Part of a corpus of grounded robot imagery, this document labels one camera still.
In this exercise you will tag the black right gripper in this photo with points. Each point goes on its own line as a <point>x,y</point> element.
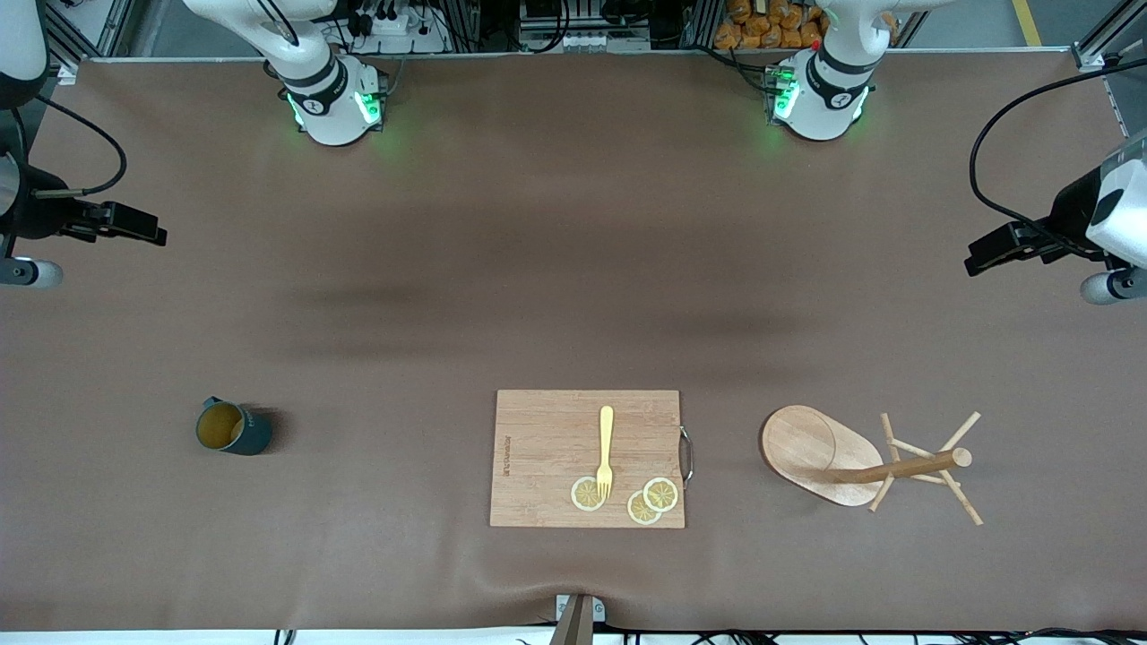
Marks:
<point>34,218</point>

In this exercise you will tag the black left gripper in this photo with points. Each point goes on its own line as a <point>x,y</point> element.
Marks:
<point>1068,213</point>

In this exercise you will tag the teal cup with yellow inside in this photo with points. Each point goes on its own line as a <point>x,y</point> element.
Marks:
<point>219,428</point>

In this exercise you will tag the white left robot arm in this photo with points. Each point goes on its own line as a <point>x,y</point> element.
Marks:
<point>829,98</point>

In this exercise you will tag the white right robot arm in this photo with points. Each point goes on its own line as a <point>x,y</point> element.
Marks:
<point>323,90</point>

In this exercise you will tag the wooden mug rack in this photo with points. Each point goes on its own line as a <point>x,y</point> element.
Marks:
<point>806,443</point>

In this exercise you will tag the bag of orange items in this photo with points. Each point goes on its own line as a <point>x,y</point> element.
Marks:
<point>762,31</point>

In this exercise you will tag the white power strip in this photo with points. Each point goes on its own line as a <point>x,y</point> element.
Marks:
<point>582,40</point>
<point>394,27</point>

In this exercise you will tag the brown table mat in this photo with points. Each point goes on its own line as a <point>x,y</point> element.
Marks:
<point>538,269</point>

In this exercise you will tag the lemon slice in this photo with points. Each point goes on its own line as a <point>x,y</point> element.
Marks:
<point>664,493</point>
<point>640,511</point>
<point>582,494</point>

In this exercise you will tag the yellow plastic fork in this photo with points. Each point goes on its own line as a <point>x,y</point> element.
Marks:
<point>607,430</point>

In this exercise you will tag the wooden cutting board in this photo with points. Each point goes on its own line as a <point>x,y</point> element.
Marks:
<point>538,448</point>

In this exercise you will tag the aluminium frame profile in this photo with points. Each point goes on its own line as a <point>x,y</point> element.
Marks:
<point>63,54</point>
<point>1098,49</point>

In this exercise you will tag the camera mounting post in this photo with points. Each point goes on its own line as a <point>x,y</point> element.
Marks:
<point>575,623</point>

